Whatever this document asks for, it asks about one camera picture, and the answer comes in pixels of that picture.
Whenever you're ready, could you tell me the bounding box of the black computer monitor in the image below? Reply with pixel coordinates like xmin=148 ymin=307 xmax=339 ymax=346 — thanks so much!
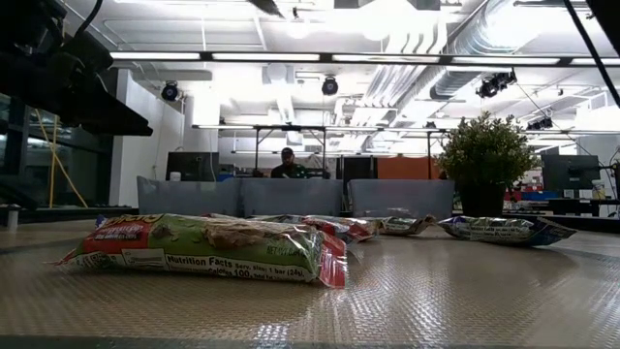
xmin=166 ymin=151 xmax=220 ymax=182

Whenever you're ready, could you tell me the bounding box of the white post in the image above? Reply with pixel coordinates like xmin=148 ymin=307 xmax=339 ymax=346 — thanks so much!
xmin=0 ymin=203 xmax=23 ymax=233

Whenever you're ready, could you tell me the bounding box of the yellow extension cord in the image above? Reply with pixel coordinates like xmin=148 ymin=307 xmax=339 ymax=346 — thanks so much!
xmin=34 ymin=109 xmax=89 ymax=209

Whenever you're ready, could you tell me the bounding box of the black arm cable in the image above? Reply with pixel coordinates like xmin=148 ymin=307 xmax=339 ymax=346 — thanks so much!
xmin=563 ymin=0 xmax=620 ymax=107
xmin=71 ymin=0 xmax=105 ymax=41

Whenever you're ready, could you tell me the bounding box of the potted green plant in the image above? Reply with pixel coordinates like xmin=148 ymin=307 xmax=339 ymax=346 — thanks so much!
xmin=435 ymin=111 xmax=542 ymax=218

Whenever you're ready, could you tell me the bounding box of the person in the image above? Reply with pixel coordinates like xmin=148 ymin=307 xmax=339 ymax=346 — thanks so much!
xmin=269 ymin=146 xmax=310 ymax=179

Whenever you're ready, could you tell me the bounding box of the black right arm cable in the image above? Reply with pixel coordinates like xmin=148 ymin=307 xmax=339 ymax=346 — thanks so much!
xmin=563 ymin=0 xmax=620 ymax=107

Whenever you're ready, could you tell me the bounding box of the black track light cluster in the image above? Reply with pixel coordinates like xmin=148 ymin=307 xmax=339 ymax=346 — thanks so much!
xmin=476 ymin=70 xmax=518 ymax=99

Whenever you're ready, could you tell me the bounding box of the black metal workstation frame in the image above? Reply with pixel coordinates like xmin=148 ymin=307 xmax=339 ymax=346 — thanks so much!
xmin=252 ymin=124 xmax=326 ymax=179

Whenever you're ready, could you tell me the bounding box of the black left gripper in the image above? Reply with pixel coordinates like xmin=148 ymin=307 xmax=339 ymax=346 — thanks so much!
xmin=0 ymin=31 xmax=154 ymax=137

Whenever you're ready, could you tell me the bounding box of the blue granola bar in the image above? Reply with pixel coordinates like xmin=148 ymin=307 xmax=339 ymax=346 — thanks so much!
xmin=438 ymin=215 xmax=578 ymax=247

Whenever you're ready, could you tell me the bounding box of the dark office desk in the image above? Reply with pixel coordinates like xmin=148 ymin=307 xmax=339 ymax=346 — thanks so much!
xmin=520 ymin=197 xmax=620 ymax=219

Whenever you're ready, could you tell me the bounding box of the tan silicone baking mat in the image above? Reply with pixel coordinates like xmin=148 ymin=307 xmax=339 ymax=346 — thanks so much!
xmin=0 ymin=220 xmax=620 ymax=346

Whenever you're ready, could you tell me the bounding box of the dark computer monitor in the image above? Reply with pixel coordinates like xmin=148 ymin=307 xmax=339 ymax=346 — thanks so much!
xmin=541 ymin=154 xmax=601 ymax=194

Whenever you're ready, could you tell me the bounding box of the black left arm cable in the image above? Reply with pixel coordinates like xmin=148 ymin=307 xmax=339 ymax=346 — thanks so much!
xmin=71 ymin=0 xmax=105 ymax=41

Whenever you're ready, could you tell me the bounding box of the orange partition panel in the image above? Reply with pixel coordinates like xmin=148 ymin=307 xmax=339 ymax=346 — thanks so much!
xmin=376 ymin=156 xmax=432 ymax=180

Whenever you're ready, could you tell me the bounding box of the black partition panel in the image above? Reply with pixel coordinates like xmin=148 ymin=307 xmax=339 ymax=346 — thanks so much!
xmin=341 ymin=156 xmax=378 ymax=181

